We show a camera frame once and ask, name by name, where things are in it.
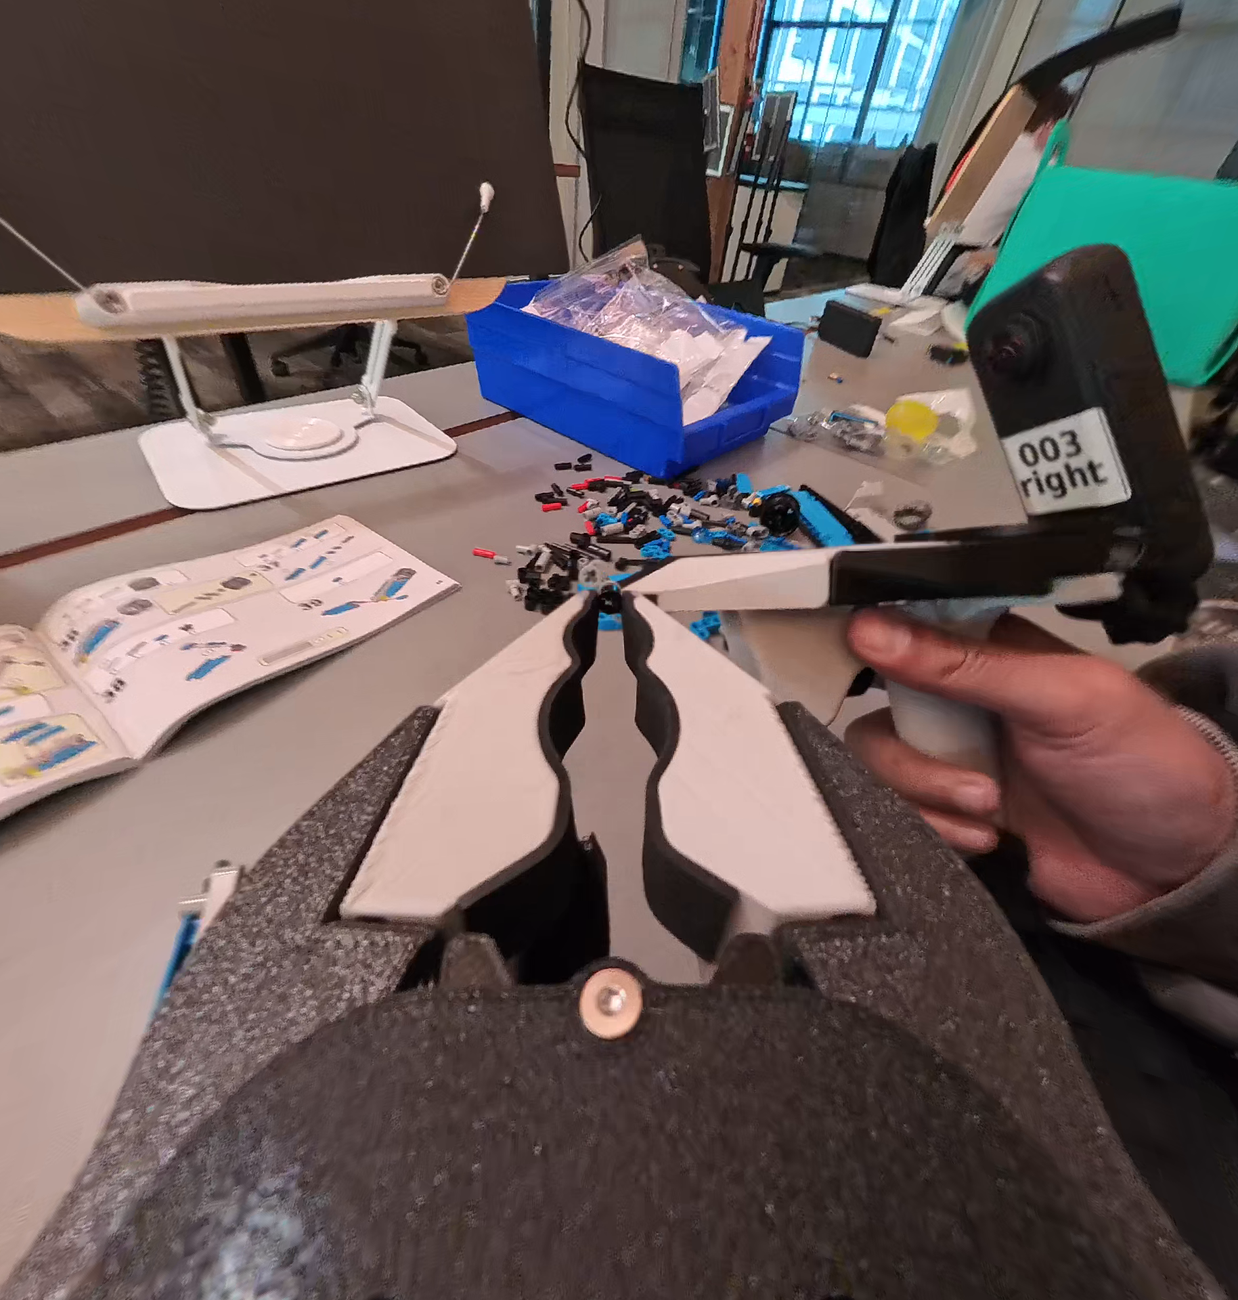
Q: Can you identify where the instruction booklet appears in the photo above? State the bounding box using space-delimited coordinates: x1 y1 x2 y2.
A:
0 515 462 840

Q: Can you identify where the black jacket on chair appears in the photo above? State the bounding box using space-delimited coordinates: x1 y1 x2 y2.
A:
867 142 940 291

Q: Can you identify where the tilted wooden board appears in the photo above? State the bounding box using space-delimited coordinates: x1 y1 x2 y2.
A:
928 86 1037 243

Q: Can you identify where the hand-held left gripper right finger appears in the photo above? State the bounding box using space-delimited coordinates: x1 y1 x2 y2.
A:
624 592 877 963

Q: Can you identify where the white laptop stand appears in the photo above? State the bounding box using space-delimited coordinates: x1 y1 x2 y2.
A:
75 272 460 512

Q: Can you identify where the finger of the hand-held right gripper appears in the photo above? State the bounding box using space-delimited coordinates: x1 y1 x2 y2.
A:
619 526 1034 616

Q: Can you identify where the small black box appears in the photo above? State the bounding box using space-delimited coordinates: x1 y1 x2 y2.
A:
817 301 885 359

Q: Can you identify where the grey desk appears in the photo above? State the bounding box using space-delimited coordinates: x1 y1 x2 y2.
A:
0 289 1238 1300

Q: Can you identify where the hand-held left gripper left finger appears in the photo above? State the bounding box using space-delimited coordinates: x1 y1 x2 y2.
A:
339 589 592 956

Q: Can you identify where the pile of toy brick parts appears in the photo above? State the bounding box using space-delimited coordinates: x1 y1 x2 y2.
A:
473 457 935 643

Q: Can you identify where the clear plastic bag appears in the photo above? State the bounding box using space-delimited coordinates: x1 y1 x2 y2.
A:
522 239 773 425

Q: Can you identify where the person's right hand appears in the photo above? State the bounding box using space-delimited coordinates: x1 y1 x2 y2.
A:
844 612 1238 922

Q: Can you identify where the green sheet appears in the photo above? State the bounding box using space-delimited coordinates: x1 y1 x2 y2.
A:
969 122 1238 388

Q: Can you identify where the blue grey brick assembly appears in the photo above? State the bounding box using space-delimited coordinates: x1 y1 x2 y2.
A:
152 862 244 1023

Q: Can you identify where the yellow round object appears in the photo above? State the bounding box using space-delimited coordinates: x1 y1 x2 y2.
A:
886 398 943 459

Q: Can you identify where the clear bag with parts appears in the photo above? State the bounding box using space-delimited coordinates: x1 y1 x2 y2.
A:
790 390 978 469

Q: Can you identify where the blue storage bin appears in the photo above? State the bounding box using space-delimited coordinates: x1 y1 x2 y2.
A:
465 279 806 480

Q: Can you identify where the large black panel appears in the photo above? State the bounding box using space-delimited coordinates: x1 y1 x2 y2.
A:
0 0 572 298

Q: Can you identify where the thin cable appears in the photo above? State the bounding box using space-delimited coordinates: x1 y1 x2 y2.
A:
0 180 499 298

